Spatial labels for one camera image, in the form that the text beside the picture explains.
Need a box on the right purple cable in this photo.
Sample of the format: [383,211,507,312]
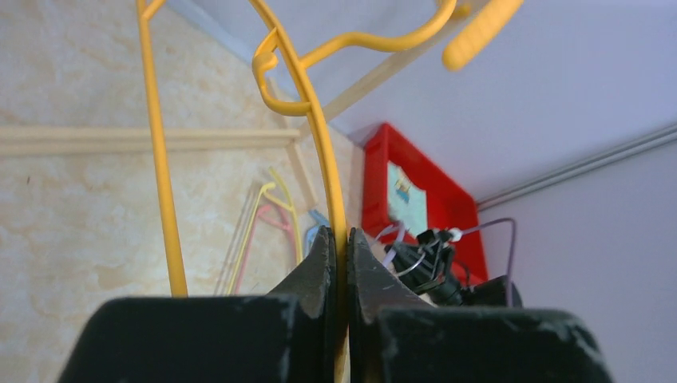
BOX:
[370,217,520,308]

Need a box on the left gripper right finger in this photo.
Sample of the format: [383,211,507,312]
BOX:
[346,229,612,382]

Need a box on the red plastic bin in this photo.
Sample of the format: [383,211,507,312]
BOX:
[362,122,489,286]

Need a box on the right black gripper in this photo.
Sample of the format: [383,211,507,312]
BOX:
[385,229,477,306]

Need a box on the light green folded garment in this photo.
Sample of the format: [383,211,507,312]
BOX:
[386,162,429,237]

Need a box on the blue wire hanger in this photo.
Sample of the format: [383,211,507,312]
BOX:
[303,209,330,256]

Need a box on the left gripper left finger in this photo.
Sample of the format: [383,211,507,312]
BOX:
[59,227,337,382]

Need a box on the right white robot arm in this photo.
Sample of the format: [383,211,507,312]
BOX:
[384,228,522,307]

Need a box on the yellow wire hanger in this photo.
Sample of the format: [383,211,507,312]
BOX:
[218,167,304,295]

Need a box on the wooden clothes rack frame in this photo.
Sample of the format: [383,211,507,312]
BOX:
[0,31,477,212]

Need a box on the pink wire hanger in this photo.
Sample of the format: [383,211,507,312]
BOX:
[228,203,297,294]

